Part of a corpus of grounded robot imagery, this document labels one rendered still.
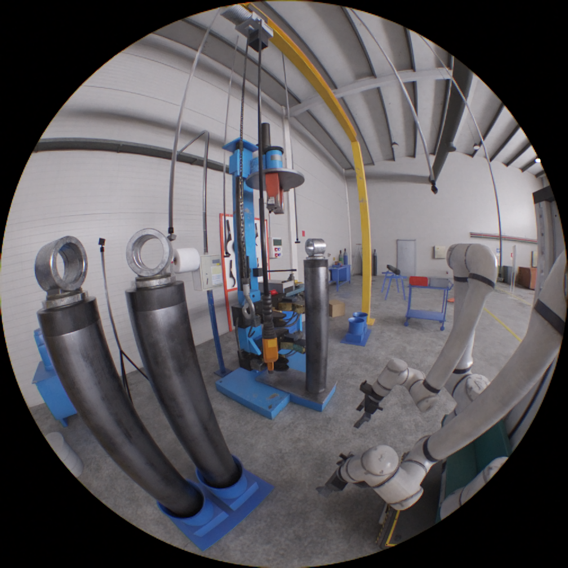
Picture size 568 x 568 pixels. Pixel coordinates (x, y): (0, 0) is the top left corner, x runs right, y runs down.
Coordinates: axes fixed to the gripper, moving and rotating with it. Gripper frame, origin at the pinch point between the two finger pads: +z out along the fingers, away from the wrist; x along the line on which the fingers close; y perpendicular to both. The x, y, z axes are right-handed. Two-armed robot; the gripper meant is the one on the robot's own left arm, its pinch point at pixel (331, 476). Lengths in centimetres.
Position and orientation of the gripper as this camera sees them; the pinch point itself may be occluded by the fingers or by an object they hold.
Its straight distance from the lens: 83.4
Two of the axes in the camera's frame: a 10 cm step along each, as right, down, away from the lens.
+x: -6.5, 2.7, -7.1
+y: -7.4, -4.5, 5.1
